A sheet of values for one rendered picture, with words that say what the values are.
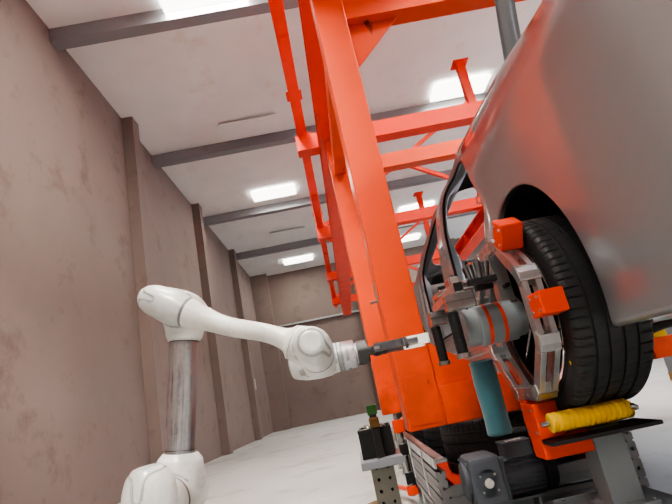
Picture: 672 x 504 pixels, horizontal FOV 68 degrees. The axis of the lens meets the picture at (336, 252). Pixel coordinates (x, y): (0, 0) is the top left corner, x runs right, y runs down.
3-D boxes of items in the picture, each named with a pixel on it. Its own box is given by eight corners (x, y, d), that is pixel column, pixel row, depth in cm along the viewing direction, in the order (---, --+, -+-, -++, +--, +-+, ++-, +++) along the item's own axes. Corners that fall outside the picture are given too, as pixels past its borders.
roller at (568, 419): (643, 415, 149) (636, 395, 151) (547, 435, 149) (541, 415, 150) (632, 414, 155) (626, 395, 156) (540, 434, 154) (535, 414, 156)
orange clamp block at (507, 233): (524, 247, 162) (522, 221, 159) (501, 252, 161) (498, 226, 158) (515, 241, 168) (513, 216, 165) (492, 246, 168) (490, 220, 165)
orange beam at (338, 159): (341, 37, 279) (336, 19, 282) (323, 40, 279) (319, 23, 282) (345, 173, 449) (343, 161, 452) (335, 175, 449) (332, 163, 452)
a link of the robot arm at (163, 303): (187, 290, 161) (203, 297, 174) (139, 273, 165) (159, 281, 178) (171, 329, 158) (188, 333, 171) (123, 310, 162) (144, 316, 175)
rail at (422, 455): (466, 511, 205) (452, 455, 211) (443, 516, 204) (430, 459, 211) (405, 450, 442) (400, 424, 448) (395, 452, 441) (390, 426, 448)
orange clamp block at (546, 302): (558, 314, 147) (571, 309, 138) (532, 319, 146) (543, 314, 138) (550, 291, 149) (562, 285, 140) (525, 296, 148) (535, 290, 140)
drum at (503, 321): (535, 335, 165) (522, 294, 169) (472, 347, 164) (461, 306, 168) (521, 339, 178) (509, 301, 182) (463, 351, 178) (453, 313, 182)
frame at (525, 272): (581, 397, 140) (523, 219, 155) (558, 402, 140) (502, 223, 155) (519, 397, 192) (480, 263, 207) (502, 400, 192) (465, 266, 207)
